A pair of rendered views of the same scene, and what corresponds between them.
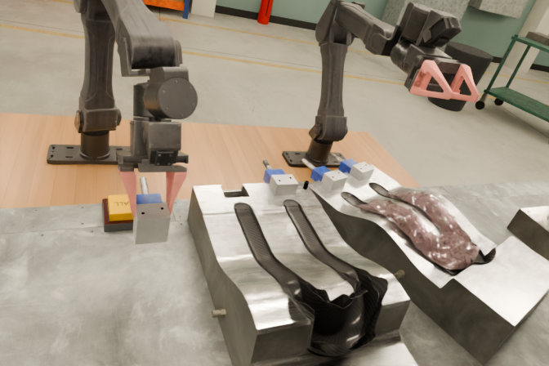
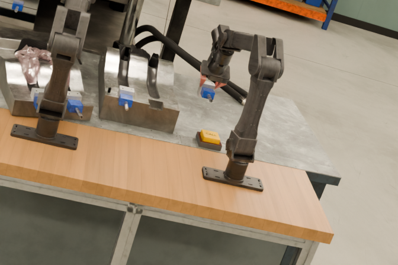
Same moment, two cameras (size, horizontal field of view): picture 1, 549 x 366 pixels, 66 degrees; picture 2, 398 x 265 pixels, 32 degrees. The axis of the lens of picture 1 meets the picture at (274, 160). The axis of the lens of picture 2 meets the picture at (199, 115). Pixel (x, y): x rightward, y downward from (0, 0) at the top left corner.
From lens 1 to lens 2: 2.93 m
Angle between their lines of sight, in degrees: 126
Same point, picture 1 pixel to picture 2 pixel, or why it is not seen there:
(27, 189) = (262, 169)
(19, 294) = not seen: hidden behind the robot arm
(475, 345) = not seen: hidden behind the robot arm
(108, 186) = (219, 160)
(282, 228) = (136, 87)
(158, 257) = (189, 125)
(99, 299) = (214, 122)
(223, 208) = (165, 99)
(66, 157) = (249, 179)
